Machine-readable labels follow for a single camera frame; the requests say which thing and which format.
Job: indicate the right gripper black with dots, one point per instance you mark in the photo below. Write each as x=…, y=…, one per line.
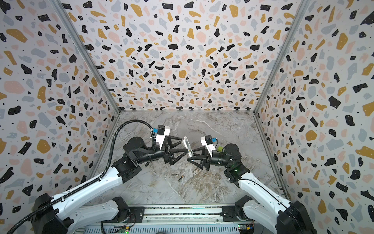
x=205, y=155

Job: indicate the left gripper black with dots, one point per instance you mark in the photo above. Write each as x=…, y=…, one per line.
x=172, y=160

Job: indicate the white remote control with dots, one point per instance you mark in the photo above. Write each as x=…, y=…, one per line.
x=187, y=145

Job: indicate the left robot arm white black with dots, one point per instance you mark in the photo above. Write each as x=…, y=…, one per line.
x=66, y=212

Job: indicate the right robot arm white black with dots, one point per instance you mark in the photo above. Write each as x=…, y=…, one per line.
x=278, y=215

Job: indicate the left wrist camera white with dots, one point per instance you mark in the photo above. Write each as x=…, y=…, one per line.
x=160, y=134

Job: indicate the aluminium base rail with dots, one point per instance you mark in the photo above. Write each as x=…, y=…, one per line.
x=179, y=219

